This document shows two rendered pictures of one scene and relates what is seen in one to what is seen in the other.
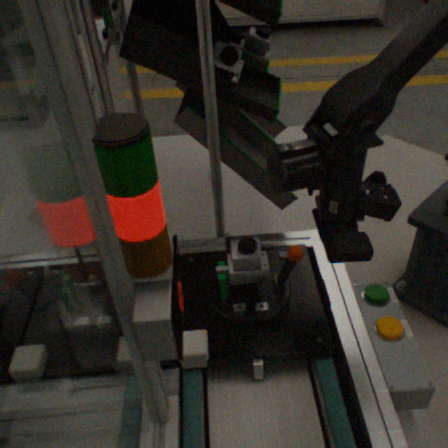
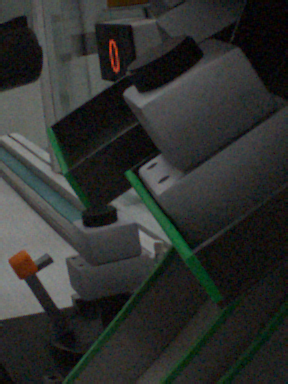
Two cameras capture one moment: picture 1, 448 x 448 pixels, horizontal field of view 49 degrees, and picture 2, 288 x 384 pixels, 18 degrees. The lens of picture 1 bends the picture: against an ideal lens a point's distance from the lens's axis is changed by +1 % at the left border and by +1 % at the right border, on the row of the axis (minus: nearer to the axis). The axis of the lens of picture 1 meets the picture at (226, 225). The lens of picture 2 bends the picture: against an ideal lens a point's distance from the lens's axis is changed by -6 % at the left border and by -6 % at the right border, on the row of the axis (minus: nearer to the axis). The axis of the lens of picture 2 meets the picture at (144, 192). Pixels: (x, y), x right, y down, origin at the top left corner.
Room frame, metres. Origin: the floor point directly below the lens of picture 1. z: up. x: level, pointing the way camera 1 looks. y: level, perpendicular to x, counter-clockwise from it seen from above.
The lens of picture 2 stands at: (1.30, -0.21, 1.31)
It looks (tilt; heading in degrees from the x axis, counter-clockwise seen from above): 15 degrees down; 164
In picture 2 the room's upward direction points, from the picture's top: 8 degrees counter-clockwise
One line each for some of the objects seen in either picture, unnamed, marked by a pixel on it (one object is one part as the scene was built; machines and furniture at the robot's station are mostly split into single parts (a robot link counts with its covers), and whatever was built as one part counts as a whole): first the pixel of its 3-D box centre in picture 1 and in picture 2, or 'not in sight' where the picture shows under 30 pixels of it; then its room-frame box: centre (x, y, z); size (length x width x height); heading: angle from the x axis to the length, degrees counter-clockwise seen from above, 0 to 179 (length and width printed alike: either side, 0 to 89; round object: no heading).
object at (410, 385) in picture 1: (386, 340); not in sight; (0.47, -0.25, 0.93); 0.21 x 0.07 x 0.06; 1
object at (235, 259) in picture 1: (241, 259); (116, 247); (0.55, -0.02, 1.06); 0.08 x 0.04 x 0.07; 91
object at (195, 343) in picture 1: (193, 349); not in sight; (0.45, 0.06, 0.97); 0.05 x 0.05 x 0.04; 1
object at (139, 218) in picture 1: (135, 204); not in sight; (0.36, 0.08, 1.33); 0.05 x 0.05 x 0.05
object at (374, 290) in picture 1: (376, 295); not in sight; (0.54, -0.25, 0.96); 0.04 x 0.04 x 0.02
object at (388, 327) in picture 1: (389, 329); not in sight; (0.47, -0.25, 0.96); 0.04 x 0.04 x 0.02
